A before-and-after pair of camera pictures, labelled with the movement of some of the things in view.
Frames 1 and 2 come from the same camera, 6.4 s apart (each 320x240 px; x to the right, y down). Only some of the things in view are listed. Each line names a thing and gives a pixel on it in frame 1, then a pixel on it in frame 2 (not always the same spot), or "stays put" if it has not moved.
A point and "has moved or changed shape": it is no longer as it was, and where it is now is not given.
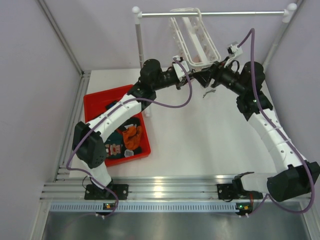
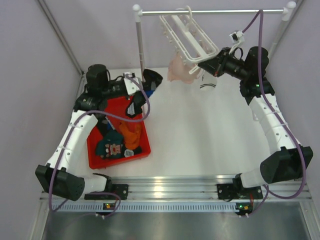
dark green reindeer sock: x=114 y=146 stays put
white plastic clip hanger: x=194 y=40 has moved or changed shape
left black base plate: x=94 y=193 stays put
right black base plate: x=234 y=191 stays put
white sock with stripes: x=209 y=89 has moved or changed shape
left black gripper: x=182 y=81 → x=144 y=84
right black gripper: x=216 y=71 → x=216 y=66
